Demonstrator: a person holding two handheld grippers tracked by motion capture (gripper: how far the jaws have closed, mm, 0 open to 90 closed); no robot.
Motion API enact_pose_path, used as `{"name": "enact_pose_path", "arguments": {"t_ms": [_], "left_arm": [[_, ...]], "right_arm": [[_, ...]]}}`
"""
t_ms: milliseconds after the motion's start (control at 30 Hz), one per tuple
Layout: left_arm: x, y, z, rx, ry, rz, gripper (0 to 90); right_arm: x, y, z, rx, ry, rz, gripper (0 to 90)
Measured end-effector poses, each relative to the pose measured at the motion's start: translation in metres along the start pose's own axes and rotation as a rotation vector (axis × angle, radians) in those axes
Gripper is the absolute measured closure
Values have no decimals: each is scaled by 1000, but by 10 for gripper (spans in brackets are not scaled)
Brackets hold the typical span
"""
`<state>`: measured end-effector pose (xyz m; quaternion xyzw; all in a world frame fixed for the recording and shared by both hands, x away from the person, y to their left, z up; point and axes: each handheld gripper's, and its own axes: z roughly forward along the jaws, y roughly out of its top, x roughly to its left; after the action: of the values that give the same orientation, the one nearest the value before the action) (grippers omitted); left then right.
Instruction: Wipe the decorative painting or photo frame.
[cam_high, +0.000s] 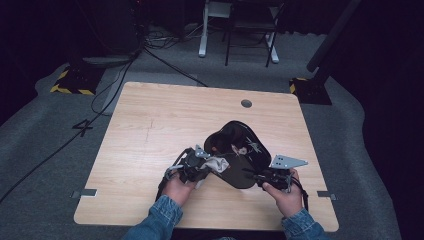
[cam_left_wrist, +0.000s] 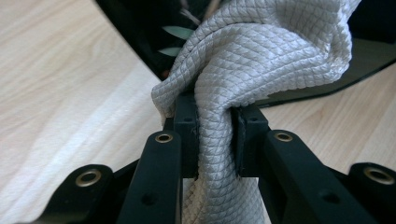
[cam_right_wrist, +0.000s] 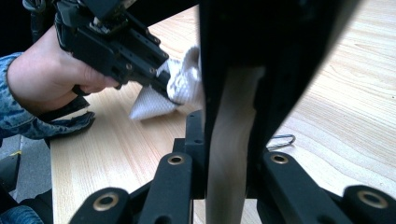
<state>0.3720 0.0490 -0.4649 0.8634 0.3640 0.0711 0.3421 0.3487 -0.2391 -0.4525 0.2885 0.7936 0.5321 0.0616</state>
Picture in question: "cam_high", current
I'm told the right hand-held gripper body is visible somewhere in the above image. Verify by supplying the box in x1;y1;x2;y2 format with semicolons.
254;153;309;194

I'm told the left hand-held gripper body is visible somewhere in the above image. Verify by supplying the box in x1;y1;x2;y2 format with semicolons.
178;144;213;184

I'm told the white quilted cleaning cloth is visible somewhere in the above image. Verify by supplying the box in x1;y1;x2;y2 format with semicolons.
195;155;231;190

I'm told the black lacquer tray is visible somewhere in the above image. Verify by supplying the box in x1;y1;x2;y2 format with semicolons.
203;120;272;190

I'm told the person's right hand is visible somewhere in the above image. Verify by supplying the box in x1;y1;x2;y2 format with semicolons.
261;168;305;218

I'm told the person's left hand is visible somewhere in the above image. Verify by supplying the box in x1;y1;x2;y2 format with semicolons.
162;169;198;206

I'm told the black base, yellow striped tape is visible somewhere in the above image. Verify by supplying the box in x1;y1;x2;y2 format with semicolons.
49;64;106;96
288;76;333;106

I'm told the black slanted pole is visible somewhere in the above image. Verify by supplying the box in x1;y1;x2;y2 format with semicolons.
306;0;363;74

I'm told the black folding chair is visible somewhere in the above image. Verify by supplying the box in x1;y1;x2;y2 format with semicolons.
224;0;285;68

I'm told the grey floor carpet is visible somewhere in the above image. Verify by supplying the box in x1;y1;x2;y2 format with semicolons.
0;29;403;240

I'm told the dark equipment stand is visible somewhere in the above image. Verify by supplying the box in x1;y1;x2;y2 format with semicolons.
66;0;148;68

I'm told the right hand-held gripper black cable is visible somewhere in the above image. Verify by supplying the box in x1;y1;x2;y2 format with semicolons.
289;175;310;213

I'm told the grey metal table bracket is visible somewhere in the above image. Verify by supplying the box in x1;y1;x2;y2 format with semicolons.
70;188;98;200
316;190;338;201

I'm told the thin black looped cable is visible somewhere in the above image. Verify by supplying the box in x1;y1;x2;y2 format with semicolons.
90;59;135;116

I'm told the tangled floor cable bundle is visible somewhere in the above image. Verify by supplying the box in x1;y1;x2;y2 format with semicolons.
144;21;203;52

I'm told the white desk frame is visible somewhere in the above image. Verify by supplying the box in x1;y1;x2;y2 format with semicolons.
198;0;281;65

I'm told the long black floor cable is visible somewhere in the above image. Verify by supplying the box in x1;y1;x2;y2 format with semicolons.
0;46;209;205

